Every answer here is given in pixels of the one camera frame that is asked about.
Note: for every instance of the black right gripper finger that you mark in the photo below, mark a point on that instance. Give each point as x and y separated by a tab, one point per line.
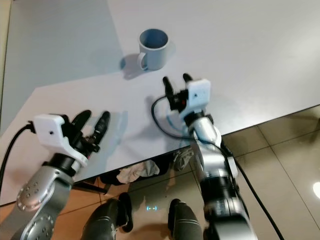
168	87
187	80

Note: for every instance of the blue ceramic mug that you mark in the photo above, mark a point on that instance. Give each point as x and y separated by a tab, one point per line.
155	52

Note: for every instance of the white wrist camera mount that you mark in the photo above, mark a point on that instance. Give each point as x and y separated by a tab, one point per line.
52	132
197	97

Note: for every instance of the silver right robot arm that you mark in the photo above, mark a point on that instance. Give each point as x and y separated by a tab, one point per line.
217	175

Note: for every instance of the grey robot leg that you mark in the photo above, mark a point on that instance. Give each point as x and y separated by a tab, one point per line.
110	220
186	222

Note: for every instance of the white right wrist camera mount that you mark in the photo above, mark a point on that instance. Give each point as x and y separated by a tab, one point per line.
197	97

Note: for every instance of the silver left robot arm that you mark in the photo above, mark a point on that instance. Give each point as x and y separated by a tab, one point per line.
40	192

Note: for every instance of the white grey crumpled cloth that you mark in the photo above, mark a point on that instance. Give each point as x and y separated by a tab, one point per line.
137	172
182	159

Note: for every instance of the grey right robot leg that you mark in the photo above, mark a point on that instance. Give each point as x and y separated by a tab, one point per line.
186	222

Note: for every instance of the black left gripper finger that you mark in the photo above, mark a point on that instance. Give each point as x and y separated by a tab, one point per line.
102	126
81	121

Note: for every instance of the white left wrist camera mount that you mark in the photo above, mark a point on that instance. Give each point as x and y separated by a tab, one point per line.
52	132

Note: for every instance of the black furniture base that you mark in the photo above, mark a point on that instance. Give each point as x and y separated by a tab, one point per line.
95	185

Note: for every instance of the grey left robot leg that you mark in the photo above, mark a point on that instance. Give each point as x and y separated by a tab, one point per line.
110	220

